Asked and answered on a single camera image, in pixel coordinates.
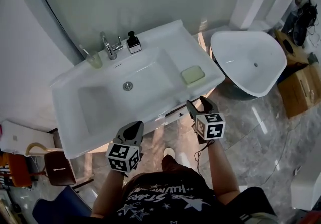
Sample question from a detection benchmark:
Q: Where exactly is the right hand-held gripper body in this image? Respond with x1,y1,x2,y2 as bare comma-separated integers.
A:
191,110,226,144

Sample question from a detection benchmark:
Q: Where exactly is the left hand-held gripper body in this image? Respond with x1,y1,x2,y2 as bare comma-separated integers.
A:
105,135,144,174

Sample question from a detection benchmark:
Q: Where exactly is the person's left forearm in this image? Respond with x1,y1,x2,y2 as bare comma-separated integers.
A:
90,166,126,219

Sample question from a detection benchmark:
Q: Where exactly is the person's right forearm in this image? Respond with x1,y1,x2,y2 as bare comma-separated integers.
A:
206,138,241,206

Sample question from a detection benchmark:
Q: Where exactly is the clear soap dish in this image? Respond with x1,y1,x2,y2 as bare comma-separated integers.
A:
180,65,206,87

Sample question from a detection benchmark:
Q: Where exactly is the white shoe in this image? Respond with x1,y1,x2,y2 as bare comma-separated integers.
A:
163,147,176,159

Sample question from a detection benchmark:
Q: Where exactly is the white ceramic sink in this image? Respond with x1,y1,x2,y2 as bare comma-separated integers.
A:
49,19,226,160

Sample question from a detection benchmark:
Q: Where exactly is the green soap bar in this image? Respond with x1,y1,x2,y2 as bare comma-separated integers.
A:
182,66,205,84

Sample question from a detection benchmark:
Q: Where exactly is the dark brown trouser leg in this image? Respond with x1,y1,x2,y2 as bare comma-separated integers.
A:
160,154,203,177

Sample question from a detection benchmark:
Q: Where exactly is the white bathtub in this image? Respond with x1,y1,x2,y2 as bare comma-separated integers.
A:
209,30,288,100

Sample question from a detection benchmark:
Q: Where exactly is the black star print t-shirt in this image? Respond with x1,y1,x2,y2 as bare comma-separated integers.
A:
110,170,221,224

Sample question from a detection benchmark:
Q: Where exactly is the brown wooden stool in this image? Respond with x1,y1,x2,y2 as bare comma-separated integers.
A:
44,150,95,191

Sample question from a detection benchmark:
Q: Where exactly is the green translucent cup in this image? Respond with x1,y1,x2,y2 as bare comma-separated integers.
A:
86,50,104,70

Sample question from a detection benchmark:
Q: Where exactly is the blue chair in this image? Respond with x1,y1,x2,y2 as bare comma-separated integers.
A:
31,184,93,224

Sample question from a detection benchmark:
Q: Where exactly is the chrome faucet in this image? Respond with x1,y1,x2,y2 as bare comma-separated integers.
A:
100,31,124,61

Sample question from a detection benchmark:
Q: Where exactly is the black and white soap dispenser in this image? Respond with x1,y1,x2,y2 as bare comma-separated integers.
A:
125,31,142,55

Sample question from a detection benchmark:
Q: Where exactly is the white toothbrush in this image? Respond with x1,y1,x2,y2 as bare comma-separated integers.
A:
79,44,92,61

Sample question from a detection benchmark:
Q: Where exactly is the large cardboard box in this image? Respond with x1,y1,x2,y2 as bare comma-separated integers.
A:
276,63,321,119

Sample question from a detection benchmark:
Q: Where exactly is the small cardboard box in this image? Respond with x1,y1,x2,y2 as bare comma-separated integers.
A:
273,29,310,68

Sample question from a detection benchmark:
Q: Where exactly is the black equipment pile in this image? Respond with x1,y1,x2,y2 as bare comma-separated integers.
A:
282,0,319,47

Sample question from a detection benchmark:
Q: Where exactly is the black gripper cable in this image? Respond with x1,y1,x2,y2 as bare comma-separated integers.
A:
194,139,216,174

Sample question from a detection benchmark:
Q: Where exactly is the thin floor cable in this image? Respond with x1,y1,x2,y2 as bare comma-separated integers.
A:
259,117,302,186

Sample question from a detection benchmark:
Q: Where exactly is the yellow hose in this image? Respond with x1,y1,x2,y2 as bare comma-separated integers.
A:
24,142,63,157

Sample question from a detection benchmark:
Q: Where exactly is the dark curved frame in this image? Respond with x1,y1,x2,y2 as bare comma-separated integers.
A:
29,0,84,64

